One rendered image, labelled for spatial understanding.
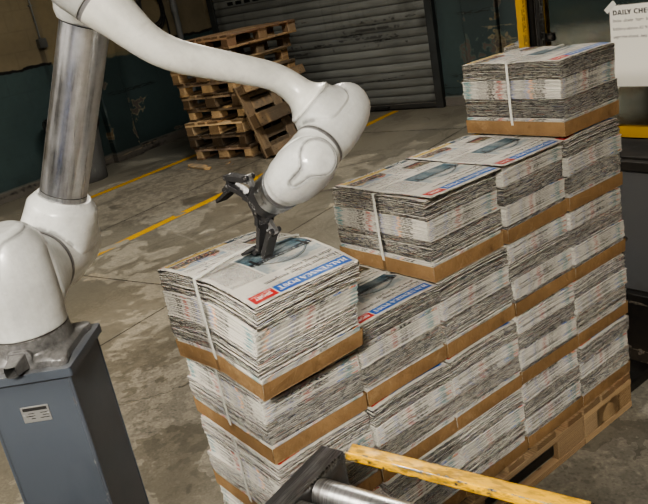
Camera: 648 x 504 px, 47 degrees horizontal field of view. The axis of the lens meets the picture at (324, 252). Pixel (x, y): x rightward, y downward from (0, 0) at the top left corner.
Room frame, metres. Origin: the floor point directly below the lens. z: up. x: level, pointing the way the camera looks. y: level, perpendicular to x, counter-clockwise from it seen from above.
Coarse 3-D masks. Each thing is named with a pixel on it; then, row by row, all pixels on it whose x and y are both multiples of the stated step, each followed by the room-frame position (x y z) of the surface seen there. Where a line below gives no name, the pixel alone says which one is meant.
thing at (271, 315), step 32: (288, 256) 1.54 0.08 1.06; (320, 256) 1.52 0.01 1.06; (224, 288) 1.42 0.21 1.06; (256, 288) 1.40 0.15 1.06; (288, 288) 1.39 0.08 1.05; (320, 288) 1.43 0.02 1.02; (352, 288) 1.50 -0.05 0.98; (224, 320) 1.43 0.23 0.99; (256, 320) 1.34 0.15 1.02; (288, 320) 1.39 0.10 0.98; (320, 320) 1.45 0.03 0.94; (352, 320) 1.51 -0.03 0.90; (224, 352) 1.45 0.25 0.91; (256, 352) 1.35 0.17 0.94; (288, 352) 1.40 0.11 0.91; (320, 352) 1.45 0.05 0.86
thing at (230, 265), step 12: (276, 240) 1.65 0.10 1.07; (288, 240) 1.64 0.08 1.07; (228, 264) 1.55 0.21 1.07; (240, 264) 1.54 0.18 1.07; (192, 276) 1.52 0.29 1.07; (204, 276) 1.51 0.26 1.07; (216, 276) 1.49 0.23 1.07; (204, 288) 1.48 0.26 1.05; (204, 300) 1.50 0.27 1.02; (204, 312) 1.50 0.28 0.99; (204, 324) 1.51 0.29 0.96; (204, 336) 1.51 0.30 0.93; (216, 336) 1.47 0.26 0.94; (216, 348) 1.48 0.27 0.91
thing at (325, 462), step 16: (320, 448) 1.19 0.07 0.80; (304, 464) 1.15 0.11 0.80; (320, 464) 1.14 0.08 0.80; (336, 464) 1.15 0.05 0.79; (288, 480) 1.11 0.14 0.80; (304, 480) 1.10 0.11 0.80; (336, 480) 1.14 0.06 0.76; (272, 496) 1.08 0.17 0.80; (288, 496) 1.07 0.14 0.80; (304, 496) 1.07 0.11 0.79
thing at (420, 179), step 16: (368, 176) 2.09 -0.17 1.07; (384, 176) 2.06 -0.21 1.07; (400, 176) 2.03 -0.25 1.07; (416, 176) 1.99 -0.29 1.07; (432, 176) 1.96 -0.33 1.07; (448, 176) 1.93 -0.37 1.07; (464, 176) 1.90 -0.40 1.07; (480, 176) 1.88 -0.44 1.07; (384, 192) 1.89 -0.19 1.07; (400, 192) 1.86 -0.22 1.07; (416, 192) 1.83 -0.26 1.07; (432, 192) 1.80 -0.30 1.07
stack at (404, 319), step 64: (512, 256) 1.96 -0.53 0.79; (384, 320) 1.67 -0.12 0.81; (448, 320) 1.79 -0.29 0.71; (512, 320) 1.96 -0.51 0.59; (576, 320) 2.10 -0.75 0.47; (192, 384) 1.74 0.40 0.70; (320, 384) 1.54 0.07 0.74; (448, 384) 1.77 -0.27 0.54; (576, 384) 2.10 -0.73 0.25; (384, 448) 1.63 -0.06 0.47; (448, 448) 1.75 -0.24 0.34; (512, 448) 1.91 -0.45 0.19; (576, 448) 2.08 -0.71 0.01
